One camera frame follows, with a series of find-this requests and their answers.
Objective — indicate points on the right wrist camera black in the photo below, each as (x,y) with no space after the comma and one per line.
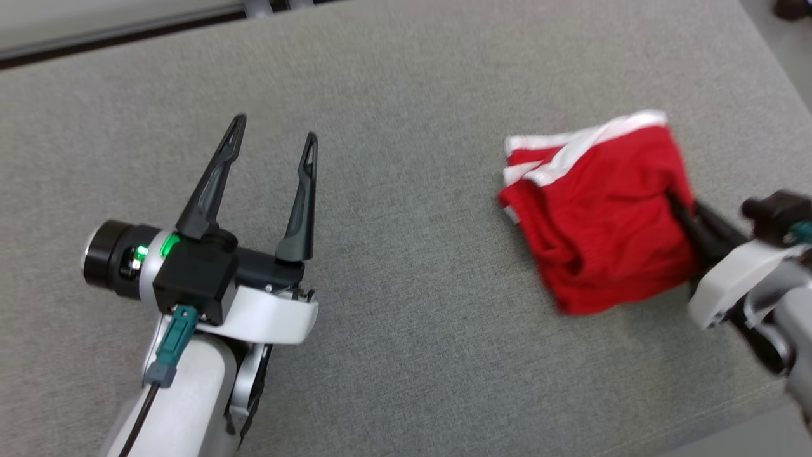
(777,212)

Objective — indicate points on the dark partition base rail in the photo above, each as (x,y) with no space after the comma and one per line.
(95,43)

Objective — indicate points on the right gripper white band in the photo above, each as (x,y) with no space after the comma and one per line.
(729,279)

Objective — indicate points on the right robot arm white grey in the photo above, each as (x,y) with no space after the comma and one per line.
(796,317)

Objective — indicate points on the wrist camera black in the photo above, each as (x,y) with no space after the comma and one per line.
(777,212)
(190,273)

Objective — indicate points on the dark round floor object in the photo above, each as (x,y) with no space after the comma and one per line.
(793,7)

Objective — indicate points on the red garment with white stripes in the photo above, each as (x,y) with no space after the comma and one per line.
(602,222)

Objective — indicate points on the grey partition post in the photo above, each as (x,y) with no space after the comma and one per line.
(260,6)

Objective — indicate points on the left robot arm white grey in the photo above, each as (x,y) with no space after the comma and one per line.
(190,400)

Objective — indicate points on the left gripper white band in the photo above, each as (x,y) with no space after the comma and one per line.
(273,314)

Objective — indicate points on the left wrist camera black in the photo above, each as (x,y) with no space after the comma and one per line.
(190,273)

